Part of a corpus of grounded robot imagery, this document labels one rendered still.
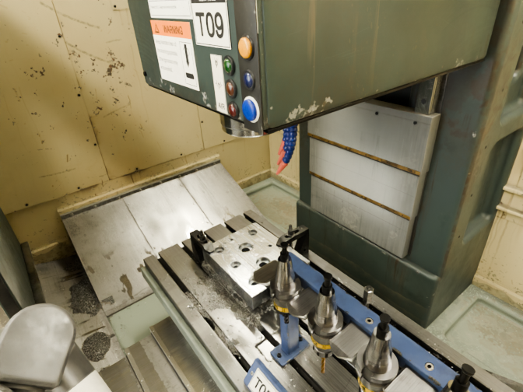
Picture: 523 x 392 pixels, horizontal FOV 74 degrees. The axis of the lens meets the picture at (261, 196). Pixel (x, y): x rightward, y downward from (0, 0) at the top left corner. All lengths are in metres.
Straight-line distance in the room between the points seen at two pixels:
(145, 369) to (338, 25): 1.11
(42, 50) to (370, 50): 1.36
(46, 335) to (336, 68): 0.59
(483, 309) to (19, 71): 2.06
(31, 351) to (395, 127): 1.00
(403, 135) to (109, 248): 1.33
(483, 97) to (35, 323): 1.05
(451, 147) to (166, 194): 1.38
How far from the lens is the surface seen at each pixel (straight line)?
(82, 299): 1.70
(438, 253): 1.27
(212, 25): 0.55
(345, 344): 0.65
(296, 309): 0.69
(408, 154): 1.12
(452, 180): 1.14
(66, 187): 1.85
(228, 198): 1.93
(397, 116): 1.11
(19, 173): 1.80
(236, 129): 0.81
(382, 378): 0.62
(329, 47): 0.54
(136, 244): 1.76
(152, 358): 1.30
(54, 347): 0.64
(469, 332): 1.61
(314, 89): 0.53
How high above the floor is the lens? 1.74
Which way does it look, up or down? 31 degrees down
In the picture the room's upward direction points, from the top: 4 degrees counter-clockwise
